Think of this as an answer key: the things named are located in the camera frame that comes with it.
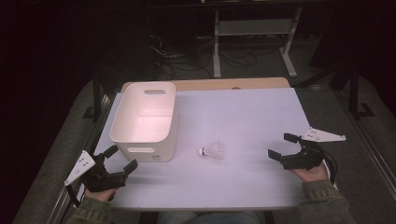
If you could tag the person's right hand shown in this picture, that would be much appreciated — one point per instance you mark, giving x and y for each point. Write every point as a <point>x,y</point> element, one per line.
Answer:
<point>313,174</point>

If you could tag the person's left hand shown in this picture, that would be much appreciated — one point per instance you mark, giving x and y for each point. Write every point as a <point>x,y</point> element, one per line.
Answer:
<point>100,195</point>

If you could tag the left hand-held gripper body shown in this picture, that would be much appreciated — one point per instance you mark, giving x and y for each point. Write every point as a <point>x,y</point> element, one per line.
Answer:
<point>99,180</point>

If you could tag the black metal stand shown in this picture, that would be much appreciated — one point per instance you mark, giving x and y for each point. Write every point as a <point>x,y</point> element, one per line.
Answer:
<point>354,93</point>
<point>97,96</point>

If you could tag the white metal stand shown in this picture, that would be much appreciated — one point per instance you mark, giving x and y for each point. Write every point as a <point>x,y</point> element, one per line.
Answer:
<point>255,27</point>

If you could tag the white plastic bin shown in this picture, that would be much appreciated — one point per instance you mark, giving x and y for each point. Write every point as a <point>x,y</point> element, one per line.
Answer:
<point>143,124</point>

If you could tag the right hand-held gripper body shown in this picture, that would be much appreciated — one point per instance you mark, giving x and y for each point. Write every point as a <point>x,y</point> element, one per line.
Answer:
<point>303,160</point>

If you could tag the white feather shuttlecock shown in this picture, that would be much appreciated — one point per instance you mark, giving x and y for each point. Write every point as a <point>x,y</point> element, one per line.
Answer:
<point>214,151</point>

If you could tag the aluminium frame rail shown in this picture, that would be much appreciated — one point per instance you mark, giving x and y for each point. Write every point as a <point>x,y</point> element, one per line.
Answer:
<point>373,155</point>
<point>79,168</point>

